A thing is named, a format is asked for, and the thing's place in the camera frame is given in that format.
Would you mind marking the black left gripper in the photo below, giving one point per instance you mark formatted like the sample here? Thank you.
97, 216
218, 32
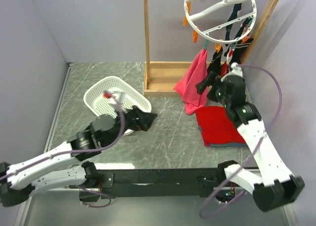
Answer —
146, 118

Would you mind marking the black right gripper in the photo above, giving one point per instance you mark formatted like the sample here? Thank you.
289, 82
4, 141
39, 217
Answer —
210, 80

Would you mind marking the red white patterned sock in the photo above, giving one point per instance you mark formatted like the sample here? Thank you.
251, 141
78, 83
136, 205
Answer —
225, 66

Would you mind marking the black sock with stripes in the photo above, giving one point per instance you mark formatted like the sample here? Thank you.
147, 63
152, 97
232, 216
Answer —
240, 48

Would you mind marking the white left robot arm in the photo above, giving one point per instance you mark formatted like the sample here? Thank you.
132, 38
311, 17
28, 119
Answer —
67, 164

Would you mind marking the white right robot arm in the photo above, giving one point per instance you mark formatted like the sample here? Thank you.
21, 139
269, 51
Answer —
276, 185

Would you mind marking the white round clip hanger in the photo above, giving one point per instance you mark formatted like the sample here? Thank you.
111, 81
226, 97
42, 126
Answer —
209, 19

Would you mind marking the pink hanging towel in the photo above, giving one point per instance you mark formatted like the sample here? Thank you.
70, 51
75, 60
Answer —
186, 87

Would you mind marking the red folded towel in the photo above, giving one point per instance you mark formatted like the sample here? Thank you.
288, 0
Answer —
215, 125

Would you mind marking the white perforated plastic basket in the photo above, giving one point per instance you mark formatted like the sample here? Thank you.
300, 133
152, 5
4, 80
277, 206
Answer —
94, 100

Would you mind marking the grey folded towel underneath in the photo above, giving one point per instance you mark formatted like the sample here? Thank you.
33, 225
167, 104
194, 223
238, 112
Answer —
221, 145

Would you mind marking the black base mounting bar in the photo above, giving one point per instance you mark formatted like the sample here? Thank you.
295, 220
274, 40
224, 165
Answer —
156, 182

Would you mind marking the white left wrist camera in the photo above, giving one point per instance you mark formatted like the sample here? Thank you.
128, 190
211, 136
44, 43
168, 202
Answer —
115, 99

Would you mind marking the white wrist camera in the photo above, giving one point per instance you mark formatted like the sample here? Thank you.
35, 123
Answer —
115, 99
234, 69

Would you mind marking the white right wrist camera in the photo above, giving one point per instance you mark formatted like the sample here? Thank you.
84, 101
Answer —
234, 69

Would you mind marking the wooden hanging rack frame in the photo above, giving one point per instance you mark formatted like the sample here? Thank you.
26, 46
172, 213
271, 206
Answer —
161, 76

